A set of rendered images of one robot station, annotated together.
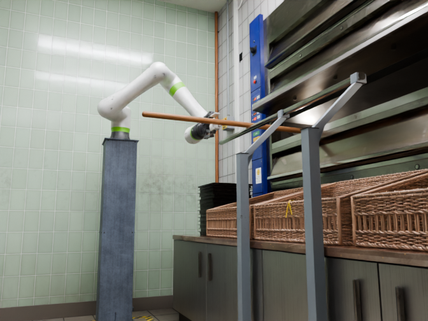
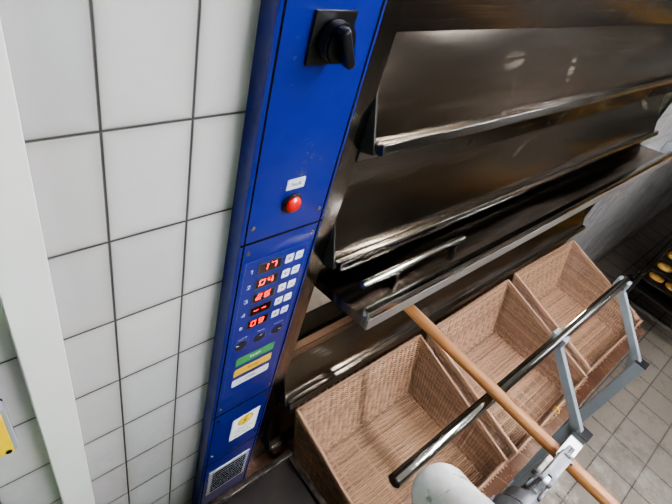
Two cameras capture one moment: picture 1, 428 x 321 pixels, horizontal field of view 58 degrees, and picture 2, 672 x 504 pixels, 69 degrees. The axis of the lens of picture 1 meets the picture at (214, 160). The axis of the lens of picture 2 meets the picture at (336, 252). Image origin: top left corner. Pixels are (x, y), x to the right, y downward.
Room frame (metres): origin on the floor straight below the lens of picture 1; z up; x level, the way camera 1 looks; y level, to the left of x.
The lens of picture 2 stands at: (2.87, 0.24, 2.09)
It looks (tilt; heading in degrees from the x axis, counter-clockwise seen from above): 40 degrees down; 240
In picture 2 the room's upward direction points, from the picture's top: 19 degrees clockwise
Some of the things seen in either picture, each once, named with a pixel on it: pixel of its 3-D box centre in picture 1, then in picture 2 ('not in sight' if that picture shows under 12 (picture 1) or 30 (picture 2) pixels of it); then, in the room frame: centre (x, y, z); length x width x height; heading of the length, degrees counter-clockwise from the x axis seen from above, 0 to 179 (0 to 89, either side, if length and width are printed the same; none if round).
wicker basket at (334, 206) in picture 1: (337, 206); (503, 365); (1.58, -0.50, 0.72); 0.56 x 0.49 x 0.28; 23
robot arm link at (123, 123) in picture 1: (120, 119); not in sight; (2.55, 0.64, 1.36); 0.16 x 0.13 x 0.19; 163
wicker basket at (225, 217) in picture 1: (264, 211); (400, 447); (2.13, -0.27, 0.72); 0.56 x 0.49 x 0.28; 22
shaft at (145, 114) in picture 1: (287, 129); (414, 313); (2.20, -0.43, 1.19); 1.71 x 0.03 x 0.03; 113
